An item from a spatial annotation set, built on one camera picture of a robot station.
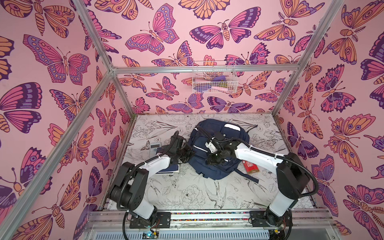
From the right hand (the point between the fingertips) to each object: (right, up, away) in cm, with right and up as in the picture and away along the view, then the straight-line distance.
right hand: (207, 161), depth 85 cm
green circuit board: (-30, -33, -13) cm, 47 cm away
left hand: (-5, +6, +4) cm, 8 cm away
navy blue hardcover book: (-21, -5, 0) cm, 21 cm away
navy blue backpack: (-1, +16, +16) cm, 23 cm away
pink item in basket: (+10, +42, +2) cm, 43 cm away
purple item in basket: (+9, +50, +9) cm, 52 cm away
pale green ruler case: (-35, +5, +14) cm, 38 cm away
